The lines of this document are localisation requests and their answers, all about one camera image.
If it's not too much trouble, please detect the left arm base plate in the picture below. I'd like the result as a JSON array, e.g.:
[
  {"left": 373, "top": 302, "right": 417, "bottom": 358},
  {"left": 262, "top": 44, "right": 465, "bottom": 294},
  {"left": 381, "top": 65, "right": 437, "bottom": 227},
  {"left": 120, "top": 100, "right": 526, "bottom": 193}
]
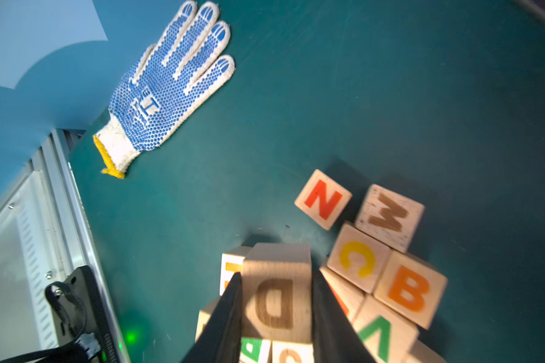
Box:
[{"left": 45, "top": 266, "right": 120, "bottom": 362}]

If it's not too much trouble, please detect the wooden block letter B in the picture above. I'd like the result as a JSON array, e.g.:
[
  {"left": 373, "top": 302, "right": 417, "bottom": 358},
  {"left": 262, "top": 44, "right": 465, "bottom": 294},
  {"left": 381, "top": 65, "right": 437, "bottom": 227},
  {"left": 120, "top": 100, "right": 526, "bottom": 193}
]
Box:
[{"left": 373, "top": 251, "right": 448, "bottom": 330}]

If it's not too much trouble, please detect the brown letter D block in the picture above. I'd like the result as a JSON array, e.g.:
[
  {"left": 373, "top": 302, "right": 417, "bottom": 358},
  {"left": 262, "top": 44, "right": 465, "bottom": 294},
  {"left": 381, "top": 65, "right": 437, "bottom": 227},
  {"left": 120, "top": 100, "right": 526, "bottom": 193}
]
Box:
[{"left": 241, "top": 243, "right": 313, "bottom": 343}]

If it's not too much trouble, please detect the wooden block letter M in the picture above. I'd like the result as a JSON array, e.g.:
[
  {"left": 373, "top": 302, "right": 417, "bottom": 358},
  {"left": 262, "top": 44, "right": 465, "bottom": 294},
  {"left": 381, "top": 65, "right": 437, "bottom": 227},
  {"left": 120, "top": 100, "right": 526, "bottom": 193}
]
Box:
[{"left": 354, "top": 184, "right": 425, "bottom": 253}]

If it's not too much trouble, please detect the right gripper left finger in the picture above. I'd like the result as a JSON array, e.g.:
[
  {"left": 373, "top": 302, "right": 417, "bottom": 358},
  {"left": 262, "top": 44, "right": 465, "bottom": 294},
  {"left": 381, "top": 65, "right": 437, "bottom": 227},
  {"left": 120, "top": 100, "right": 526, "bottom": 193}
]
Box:
[{"left": 182, "top": 272, "right": 242, "bottom": 363}]

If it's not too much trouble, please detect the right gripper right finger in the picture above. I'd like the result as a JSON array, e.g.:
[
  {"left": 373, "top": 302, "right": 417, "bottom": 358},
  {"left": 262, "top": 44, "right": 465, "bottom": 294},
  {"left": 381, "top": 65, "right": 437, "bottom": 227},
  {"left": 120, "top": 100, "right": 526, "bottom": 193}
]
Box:
[{"left": 312, "top": 270, "right": 375, "bottom": 363}]

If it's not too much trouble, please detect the wooden block letter N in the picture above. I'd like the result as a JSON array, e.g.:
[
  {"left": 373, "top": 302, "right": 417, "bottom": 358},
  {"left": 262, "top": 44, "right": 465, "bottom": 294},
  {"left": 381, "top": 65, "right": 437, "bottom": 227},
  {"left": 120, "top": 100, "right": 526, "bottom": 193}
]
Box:
[{"left": 294, "top": 169, "right": 352, "bottom": 231}]

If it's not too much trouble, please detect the wooden block letter C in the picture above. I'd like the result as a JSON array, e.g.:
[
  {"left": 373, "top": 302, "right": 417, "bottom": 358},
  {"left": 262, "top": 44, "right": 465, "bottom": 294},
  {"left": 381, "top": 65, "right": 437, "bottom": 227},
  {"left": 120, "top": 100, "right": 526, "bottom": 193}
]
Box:
[{"left": 326, "top": 222, "right": 393, "bottom": 294}]

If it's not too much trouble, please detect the wooden block letter V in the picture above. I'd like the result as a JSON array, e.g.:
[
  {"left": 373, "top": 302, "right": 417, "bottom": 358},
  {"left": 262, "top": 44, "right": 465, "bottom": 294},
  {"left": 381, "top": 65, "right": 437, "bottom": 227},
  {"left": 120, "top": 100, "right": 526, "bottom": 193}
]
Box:
[{"left": 353, "top": 295, "right": 419, "bottom": 363}]

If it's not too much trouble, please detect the blue white work glove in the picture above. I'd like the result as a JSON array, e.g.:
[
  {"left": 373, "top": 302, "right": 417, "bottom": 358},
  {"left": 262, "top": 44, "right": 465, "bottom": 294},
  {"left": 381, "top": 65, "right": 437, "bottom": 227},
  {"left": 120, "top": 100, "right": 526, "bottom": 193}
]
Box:
[{"left": 93, "top": 1, "right": 235, "bottom": 179}]

